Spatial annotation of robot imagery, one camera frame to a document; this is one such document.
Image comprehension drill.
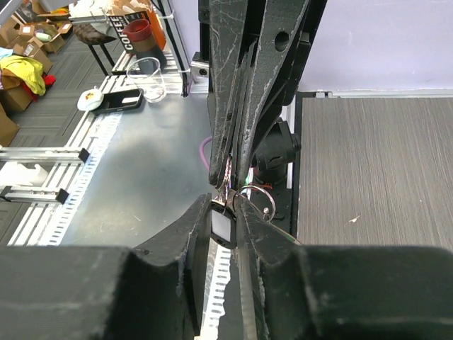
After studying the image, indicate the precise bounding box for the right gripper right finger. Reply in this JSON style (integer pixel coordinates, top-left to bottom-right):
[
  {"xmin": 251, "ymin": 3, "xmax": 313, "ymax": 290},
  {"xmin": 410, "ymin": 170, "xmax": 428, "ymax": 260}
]
[{"xmin": 233, "ymin": 195, "xmax": 452, "ymax": 339}]

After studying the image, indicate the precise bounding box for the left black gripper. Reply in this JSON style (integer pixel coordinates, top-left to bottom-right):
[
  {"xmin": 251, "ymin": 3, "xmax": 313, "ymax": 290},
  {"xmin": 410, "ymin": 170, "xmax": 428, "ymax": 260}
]
[{"xmin": 198, "ymin": 1, "xmax": 326, "ymax": 186}]

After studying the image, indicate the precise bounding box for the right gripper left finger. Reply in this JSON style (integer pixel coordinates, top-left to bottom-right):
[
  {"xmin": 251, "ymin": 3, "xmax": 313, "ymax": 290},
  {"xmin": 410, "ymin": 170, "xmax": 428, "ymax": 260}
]
[{"xmin": 1, "ymin": 194, "xmax": 211, "ymax": 339}]

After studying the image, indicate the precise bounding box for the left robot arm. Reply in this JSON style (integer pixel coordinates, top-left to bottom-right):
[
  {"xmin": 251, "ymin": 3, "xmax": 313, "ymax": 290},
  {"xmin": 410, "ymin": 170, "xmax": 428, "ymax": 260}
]
[{"xmin": 198, "ymin": 0, "xmax": 326, "ymax": 189}]

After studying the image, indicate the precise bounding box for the clear plastic cup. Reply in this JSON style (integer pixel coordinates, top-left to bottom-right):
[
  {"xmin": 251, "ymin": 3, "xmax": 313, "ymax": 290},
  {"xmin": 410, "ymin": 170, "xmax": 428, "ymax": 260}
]
[{"xmin": 126, "ymin": 57, "xmax": 166, "ymax": 103}]

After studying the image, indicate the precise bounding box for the black smartphone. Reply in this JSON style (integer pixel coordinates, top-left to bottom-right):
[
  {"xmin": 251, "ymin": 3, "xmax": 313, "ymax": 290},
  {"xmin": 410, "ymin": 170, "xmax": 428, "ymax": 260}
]
[{"xmin": 91, "ymin": 89, "xmax": 143, "ymax": 115}]

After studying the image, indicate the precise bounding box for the yellow cloth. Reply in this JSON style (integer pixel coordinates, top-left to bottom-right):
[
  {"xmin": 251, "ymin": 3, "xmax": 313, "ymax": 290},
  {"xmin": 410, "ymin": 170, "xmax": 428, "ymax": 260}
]
[{"xmin": 1, "ymin": 55, "xmax": 46, "ymax": 96}]

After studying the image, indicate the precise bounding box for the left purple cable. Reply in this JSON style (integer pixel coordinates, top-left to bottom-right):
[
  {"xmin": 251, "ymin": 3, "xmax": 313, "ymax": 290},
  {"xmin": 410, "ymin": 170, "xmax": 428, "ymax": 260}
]
[{"xmin": 199, "ymin": 136, "xmax": 214, "ymax": 171}]

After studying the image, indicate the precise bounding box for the slotted cable duct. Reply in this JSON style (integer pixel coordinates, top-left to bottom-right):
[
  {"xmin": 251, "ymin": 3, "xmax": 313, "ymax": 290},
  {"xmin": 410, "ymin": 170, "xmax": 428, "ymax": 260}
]
[{"xmin": 38, "ymin": 113, "xmax": 122, "ymax": 247}]

